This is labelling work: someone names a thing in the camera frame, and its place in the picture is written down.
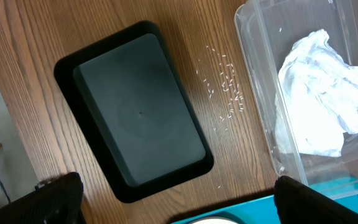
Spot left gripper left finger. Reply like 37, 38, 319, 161
0, 172, 85, 223

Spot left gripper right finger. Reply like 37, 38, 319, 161
273, 175, 358, 224

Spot white napkin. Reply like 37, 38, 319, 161
278, 29, 358, 134
273, 93, 345, 158

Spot teal serving tray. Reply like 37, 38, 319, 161
174, 177, 358, 224

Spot black plastic tray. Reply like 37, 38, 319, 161
53, 21, 214, 203

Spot scattered rice grains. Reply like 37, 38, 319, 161
195, 45, 246, 132

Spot clear plastic bin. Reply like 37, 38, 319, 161
234, 0, 358, 199

